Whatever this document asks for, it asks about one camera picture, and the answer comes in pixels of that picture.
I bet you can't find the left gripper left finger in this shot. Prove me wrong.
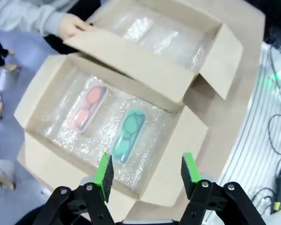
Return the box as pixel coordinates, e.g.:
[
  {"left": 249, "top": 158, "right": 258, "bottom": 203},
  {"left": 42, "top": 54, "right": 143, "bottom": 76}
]
[{"left": 38, "top": 151, "right": 115, "bottom": 225}]

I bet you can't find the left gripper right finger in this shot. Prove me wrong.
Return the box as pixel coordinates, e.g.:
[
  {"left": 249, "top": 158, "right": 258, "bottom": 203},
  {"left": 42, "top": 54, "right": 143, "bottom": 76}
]
[{"left": 181, "top": 152, "right": 266, "bottom": 225}]

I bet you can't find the green glasses case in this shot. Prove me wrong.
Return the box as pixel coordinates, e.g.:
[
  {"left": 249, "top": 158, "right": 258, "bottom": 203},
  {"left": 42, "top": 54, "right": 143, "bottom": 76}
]
[{"left": 109, "top": 108, "right": 148, "bottom": 165}]

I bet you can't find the brown cardboard shipping box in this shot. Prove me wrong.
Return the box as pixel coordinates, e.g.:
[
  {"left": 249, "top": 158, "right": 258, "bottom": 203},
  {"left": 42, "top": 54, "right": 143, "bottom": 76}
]
[{"left": 13, "top": 0, "right": 246, "bottom": 209}]

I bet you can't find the person's right forearm grey sleeve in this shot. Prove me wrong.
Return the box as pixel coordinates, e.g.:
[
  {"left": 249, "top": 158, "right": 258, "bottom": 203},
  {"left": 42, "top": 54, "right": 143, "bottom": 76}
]
[{"left": 0, "top": 0, "right": 70, "bottom": 38}]

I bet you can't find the person's right hand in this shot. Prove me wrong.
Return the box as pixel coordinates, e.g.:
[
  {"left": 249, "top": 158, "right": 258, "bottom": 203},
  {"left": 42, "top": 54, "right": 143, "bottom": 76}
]
[{"left": 58, "top": 13, "right": 96, "bottom": 40}]

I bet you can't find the clear bubble wrap sheet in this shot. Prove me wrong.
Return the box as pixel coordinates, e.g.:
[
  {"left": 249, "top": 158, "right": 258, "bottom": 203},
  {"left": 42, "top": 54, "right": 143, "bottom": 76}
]
[{"left": 40, "top": 13, "right": 207, "bottom": 195}]

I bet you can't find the black plug with yellow tag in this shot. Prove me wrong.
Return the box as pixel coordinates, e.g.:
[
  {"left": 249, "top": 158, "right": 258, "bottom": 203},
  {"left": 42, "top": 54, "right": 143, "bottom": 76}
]
[{"left": 273, "top": 174, "right": 281, "bottom": 212}]

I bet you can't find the person in grey hoodie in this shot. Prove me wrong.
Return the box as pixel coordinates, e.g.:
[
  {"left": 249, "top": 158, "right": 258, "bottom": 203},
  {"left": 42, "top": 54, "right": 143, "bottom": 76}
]
[{"left": 44, "top": 0, "right": 102, "bottom": 56}]

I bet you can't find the black floor cable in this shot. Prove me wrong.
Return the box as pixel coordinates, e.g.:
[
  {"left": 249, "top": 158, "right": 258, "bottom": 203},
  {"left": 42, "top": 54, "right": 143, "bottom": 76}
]
[
  {"left": 247, "top": 154, "right": 281, "bottom": 212},
  {"left": 267, "top": 112, "right": 281, "bottom": 156}
]

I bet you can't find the grey metal mannequin base plate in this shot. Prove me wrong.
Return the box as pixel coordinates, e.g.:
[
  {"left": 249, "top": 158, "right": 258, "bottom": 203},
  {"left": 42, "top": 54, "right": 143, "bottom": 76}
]
[{"left": 0, "top": 67, "right": 22, "bottom": 91}]

